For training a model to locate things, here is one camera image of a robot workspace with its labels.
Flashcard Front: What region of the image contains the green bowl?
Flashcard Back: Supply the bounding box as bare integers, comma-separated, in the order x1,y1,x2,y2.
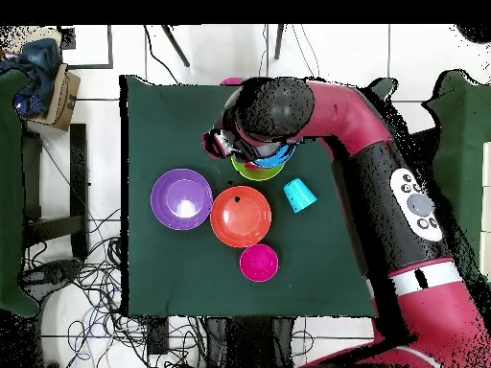
230,154,287,182

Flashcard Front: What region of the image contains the blue bowl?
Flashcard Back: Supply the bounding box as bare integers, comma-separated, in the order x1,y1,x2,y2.
252,143,296,169

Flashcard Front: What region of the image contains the purple bowl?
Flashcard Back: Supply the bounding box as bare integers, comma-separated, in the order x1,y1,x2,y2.
150,168,214,232

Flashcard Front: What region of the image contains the orange bowl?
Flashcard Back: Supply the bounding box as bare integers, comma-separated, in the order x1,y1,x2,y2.
209,185,272,249

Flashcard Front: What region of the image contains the blue cup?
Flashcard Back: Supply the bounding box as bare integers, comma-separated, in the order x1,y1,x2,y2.
283,177,318,215

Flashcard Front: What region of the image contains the black tripod leg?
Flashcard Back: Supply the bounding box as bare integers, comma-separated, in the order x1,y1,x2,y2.
160,24,192,69
273,24,286,61

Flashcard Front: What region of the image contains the small pink bowl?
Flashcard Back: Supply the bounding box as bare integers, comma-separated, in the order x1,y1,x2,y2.
239,243,280,284

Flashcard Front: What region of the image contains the black framed board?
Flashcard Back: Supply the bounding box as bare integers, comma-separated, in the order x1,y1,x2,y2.
60,24,115,71

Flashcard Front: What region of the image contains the dark green table cloth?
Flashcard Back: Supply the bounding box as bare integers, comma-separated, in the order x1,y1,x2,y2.
119,73,398,319

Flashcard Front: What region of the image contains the cardboard box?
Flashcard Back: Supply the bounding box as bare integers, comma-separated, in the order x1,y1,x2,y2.
28,62,82,132

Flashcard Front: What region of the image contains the blue fabric bag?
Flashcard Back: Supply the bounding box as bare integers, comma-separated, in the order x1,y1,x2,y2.
0,36,63,118

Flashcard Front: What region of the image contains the black power adapter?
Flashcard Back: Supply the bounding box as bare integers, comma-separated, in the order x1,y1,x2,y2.
146,316,171,357

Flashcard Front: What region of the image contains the black chair base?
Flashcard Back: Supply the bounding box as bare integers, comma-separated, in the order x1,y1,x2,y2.
20,259,83,294

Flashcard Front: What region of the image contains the green cloth side table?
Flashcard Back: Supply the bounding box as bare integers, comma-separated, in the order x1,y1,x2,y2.
421,68,491,277
0,68,41,318

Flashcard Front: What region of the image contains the black stool frame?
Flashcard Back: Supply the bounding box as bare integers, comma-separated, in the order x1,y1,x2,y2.
408,127,438,162
21,123,90,261

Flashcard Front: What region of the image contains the floor cable tangle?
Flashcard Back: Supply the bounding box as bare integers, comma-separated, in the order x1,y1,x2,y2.
22,208,206,368

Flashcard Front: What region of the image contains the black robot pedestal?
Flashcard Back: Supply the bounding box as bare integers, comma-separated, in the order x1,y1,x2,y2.
204,315,297,368

